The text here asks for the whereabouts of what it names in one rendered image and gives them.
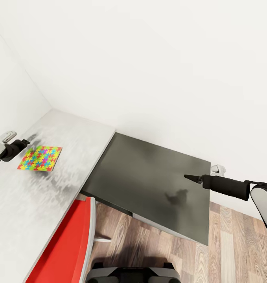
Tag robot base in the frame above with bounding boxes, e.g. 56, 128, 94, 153
85, 263, 182, 283

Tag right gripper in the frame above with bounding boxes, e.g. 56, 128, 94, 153
184, 174, 233, 196

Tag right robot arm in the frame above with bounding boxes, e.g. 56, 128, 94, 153
184, 164, 267, 228

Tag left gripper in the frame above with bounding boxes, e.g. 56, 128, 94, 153
2, 139, 30, 162

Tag jigsaw puzzle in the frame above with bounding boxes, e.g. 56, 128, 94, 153
17, 146, 62, 171

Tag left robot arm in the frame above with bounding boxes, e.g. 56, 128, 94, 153
0, 131, 30, 162

